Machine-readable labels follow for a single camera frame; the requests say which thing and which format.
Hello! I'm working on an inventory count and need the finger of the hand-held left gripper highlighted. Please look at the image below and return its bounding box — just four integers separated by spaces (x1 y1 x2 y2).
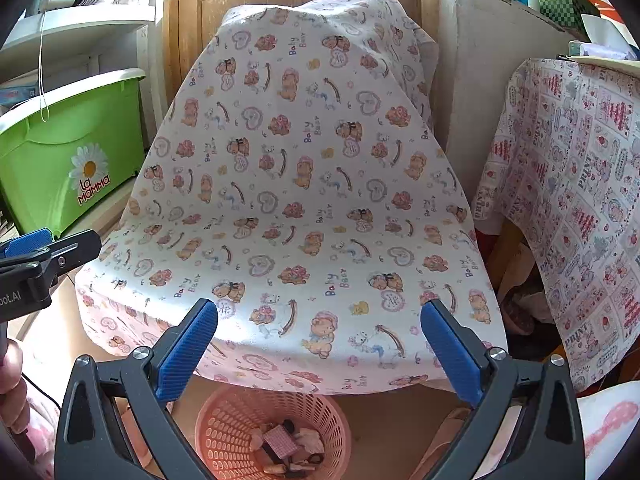
30 230 102 286
0 227 53 261

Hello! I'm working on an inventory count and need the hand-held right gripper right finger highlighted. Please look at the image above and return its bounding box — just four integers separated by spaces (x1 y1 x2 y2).
420 298 586 480

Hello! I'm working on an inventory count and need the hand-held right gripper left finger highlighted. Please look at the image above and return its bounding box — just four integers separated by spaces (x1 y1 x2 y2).
54 298 219 480

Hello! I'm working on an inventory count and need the pink plastic waste basket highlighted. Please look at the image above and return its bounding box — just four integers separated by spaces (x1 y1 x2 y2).
195 384 353 480

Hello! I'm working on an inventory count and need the pink checkered box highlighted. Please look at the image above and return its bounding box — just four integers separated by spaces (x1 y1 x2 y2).
262 427 296 458

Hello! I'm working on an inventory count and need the white tissue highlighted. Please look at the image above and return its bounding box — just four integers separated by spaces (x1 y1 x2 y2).
292 427 326 456

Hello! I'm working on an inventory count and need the person's left hand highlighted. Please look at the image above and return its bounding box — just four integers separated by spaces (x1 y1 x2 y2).
0 337 31 433

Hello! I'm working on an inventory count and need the stack of books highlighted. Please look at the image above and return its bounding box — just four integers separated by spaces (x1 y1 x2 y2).
0 205 23 241

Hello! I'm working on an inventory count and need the green plastic tub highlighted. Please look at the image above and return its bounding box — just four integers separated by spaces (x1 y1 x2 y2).
0 67 147 238

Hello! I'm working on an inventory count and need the dark patterned slipper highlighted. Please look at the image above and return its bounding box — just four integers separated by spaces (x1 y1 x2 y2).
500 290 541 336

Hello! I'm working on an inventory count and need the person's pink patterned clothing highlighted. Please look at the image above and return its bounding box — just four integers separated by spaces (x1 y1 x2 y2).
575 380 640 480

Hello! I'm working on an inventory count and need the pink print cloth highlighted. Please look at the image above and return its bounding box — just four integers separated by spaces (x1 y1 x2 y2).
472 57 640 393

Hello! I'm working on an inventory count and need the bear print blanket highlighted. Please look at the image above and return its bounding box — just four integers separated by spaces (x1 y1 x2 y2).
75 0 508 395

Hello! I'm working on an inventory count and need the white shelf unit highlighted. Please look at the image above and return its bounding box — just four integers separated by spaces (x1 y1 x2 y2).
0 0 168 126

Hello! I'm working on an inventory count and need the white side cabinet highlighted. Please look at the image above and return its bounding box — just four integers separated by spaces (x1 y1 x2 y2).
437 0 586 196

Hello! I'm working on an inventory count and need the green checkered box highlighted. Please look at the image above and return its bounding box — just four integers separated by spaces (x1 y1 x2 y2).
540 0 601 28

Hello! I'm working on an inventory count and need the thin hanging string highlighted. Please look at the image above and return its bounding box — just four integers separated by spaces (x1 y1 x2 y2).
37 7 53 123

